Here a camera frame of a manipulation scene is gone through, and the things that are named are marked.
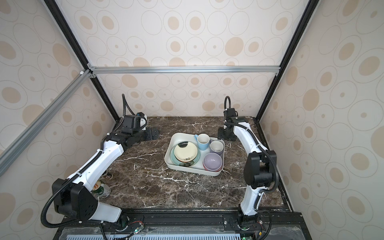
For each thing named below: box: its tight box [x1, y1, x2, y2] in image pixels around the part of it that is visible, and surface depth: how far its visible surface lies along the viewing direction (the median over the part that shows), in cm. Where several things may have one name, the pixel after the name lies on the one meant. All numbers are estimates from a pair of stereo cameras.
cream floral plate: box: [174, 141, 198, 163], surface depth 97 cm
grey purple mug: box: [209, 139, 224, 155], surface depth 97 cm
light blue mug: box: [194, 133, 210, 151], surface depth 99 cm
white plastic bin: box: [164, 132, 226, 177], surface depth 97 cm
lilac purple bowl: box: [202, 152, 223, 173], surface depth 91 cm
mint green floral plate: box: [170, 141, 201, 167], surface depth 96 cm
